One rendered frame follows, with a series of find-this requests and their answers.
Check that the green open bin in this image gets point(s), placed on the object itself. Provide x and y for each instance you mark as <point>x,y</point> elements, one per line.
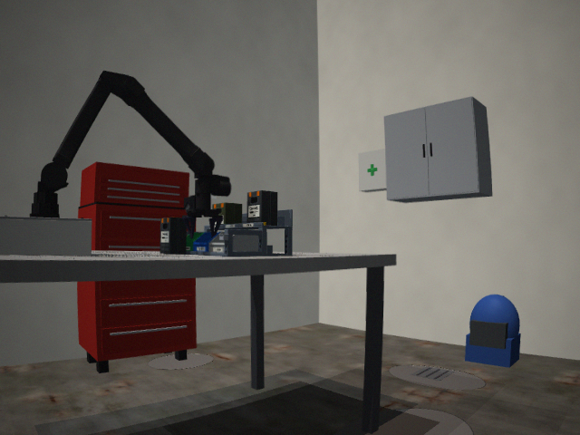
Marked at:
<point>190,245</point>

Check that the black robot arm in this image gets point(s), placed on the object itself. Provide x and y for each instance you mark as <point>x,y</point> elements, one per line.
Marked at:
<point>54,174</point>

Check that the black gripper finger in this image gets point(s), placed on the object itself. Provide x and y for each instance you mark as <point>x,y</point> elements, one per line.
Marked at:
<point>212,224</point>
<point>192,225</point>

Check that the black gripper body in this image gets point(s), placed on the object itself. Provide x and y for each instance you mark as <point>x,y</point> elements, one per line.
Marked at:
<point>206,211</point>

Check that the blue bin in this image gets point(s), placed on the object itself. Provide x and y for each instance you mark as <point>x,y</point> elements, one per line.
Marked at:
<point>204,239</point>

